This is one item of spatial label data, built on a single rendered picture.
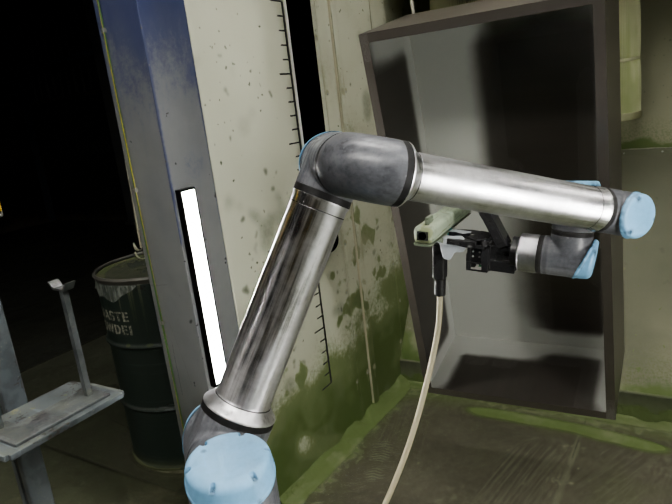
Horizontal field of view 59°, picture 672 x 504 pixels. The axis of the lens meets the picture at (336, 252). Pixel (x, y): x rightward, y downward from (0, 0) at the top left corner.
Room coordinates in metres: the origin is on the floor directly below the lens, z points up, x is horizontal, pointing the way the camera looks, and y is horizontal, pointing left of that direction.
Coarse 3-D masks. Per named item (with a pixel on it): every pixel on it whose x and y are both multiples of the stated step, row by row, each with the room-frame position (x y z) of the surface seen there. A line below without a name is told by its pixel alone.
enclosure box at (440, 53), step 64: (512, 0) 1.61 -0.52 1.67; (576, 0) 1.39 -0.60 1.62; (384, 64) 1.79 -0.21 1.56; (448, 64) 1.93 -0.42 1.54; (512, 64) 1.83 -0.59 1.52; (576, 64) 1.75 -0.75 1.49; (384, 128) 1.76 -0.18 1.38; (448, 128) 1.98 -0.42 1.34; (512, 128) 1.88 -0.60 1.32; (576, 128) 1.78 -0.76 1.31; (448, 320) 2.11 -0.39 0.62; (512, 320) 2.04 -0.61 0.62; (576, 320) 1.92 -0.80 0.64; (448, 384) 1.89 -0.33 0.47; (512, 384) 1.82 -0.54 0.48; (576, 384) 1.75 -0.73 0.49
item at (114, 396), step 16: (64, 384) 1.55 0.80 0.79; (80, 384) 1.54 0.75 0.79; (32, 400) 1.47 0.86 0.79; (48, 400) 1.46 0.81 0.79; (112, 400) 1.42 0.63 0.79; (16, 416) 1.39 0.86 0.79; (80, 416) 1.35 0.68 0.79; (48, 432) 1.28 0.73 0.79; (0, 448) 1.23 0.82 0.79; (16, 448) 1.22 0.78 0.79; (32, 448) 1.24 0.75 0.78
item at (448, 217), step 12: (432, 216) 1.37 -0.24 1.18; (444, 216) 1.41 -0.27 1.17; (456, 216) 1.46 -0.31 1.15; (420, 228) 1.33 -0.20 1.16; (432, 228) 1.32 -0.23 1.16; (444, 228) 1.39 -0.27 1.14; (420, 240) 1.33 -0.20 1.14; (432, 240) 1.32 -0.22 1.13; (432, 252) 1.43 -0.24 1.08; (432, 264) 1.43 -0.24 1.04; (444, 264) 1.42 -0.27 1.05; (432, 276) 1.43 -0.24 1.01; (444, 276) 1.42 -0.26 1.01; (444, 288) 1.43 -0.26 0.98
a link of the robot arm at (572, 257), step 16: (544, 240) 1.29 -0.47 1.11; (560, 240) 1.26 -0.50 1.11; (576, 240) 1.24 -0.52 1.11; (592, 240) 1.26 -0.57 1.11; (544, 256) 1.27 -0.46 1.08; (560, 256) 1.26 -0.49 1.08; (576, 256) 1.24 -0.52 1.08; (592, 256) 1.23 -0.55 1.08; (544, 272) 1.29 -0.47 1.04; (560, 272) 1.26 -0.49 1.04; (576, 272) 1.24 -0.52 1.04; (592, 272) 1.27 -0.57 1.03
